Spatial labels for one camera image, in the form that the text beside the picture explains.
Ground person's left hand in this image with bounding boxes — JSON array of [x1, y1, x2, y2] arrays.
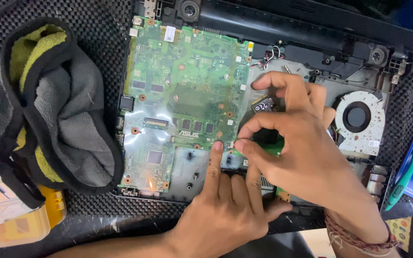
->
[[166, 141, 293, 258]]

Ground person's right hand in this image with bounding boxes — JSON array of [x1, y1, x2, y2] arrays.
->
[[233, 71, 383, 217]]

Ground green laptop motherboard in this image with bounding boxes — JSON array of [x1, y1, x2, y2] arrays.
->
[[118, 16, 254, 198]]

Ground small green daughter board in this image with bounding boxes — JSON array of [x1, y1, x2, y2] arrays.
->
[[233, 135, 287, 158]]

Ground person's grey clothing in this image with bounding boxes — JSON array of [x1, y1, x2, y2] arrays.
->
[[224, 230, 315, 258]]

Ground white dusty cooling fan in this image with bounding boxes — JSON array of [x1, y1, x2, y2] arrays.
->
[[333, 90, 387, 157]]

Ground red thread wrist band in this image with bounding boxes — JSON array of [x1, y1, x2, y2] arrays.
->
[[323, 211, 402, 257]]

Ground colourful patterned sheet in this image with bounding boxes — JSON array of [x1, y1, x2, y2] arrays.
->
[[386, 214, 413, 258]]

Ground round black laptop speaker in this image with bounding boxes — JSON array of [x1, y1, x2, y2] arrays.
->
[[178, 0, 202, 22], [368, 45, 391, 67]]

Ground black laptop base chassis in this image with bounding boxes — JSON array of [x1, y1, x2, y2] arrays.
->
[[113, 0, 413, 217]]

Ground grey yellow black-edged cloth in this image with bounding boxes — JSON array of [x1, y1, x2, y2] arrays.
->
[[0, 17, 125, 210]]

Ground yellow clear plastic box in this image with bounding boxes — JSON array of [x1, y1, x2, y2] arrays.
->
[[0, 164, 68, 251]]

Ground black woven anti-slip mat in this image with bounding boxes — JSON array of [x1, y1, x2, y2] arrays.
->
[[0, 0, 413, 233]]

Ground small black wireless card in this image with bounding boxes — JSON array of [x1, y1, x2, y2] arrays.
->
[[251, 95, 276, 114]]

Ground green handled brush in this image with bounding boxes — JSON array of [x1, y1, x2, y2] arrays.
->
[[385, 121, 413, 212]]

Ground red white black wires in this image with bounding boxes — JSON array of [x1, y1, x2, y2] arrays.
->
[[250, 45, 286, 71]]

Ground silver metal hinge bracket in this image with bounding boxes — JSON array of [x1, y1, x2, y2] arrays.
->
[[392, 59, 407, 85], [143, 0, 157, 19]]

